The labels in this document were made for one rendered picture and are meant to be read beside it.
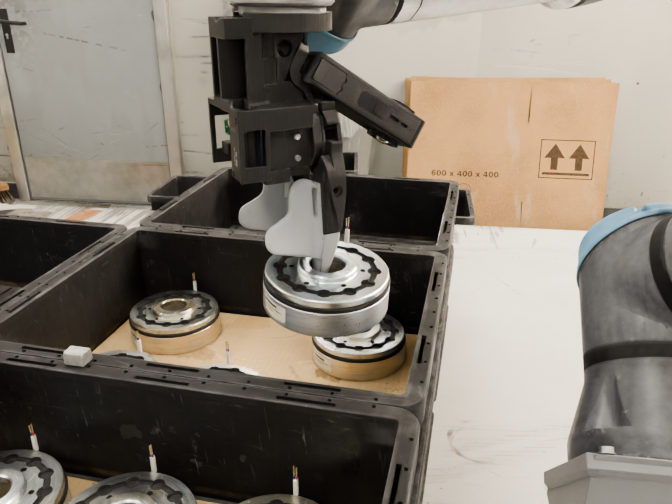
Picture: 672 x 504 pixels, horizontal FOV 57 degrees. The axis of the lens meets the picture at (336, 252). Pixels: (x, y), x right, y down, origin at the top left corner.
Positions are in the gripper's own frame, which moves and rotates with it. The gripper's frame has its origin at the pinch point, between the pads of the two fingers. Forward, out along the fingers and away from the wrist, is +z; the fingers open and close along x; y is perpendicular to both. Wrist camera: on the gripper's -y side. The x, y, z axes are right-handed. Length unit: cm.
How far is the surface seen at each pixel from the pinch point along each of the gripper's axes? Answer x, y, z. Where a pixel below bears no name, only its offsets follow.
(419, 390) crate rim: 12.8, -2.7, 6.3
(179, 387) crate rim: 4.2, 13.3, 6.3
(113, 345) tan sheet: -22.1, 15.2, 16.4
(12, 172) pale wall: -382, 27, 85
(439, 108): -219, -175, 36
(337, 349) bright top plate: -4.9, -4.9, 13.2
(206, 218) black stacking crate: -46.9, -3.4, 12.0
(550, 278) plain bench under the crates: -32, -65, 30
